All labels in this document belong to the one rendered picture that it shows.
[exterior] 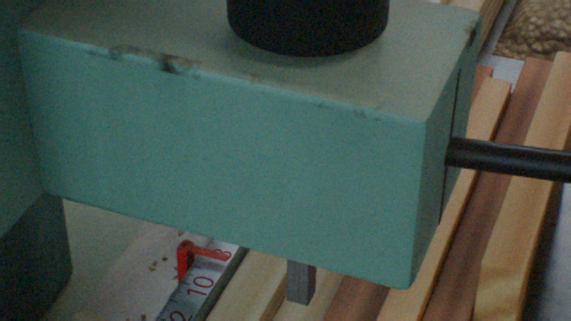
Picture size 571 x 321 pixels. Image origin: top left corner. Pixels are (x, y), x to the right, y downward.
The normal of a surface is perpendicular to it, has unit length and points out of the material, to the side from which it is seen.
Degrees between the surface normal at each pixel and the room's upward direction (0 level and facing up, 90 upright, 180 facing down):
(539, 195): 0
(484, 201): 0
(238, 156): 90
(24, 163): 90
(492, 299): 90
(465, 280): 0
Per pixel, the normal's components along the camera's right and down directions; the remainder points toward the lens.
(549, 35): -0.46, 0.19
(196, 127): -0.36, 0.56
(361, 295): 0.01, -0.79
